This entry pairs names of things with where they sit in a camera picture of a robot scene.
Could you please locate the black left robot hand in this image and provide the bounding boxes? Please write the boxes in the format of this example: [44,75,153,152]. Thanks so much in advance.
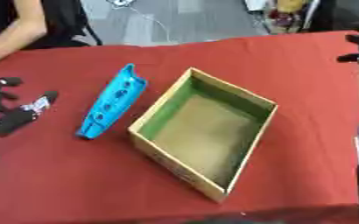
[0,76,60,143]

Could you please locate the tan cardboard box green inside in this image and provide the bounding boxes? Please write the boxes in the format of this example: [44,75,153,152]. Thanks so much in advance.
[127,66,279,204]

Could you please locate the colourful bag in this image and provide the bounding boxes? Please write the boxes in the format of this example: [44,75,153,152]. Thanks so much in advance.
[265,0,312,35]

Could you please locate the person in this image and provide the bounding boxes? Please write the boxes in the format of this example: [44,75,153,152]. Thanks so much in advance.
[0,0,103,67]

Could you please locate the blue toy boat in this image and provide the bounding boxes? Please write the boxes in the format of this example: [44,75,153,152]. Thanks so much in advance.
[74,63,149,140]

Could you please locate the white cable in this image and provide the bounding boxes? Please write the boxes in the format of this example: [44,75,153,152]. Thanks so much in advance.
[104,0,175,42]

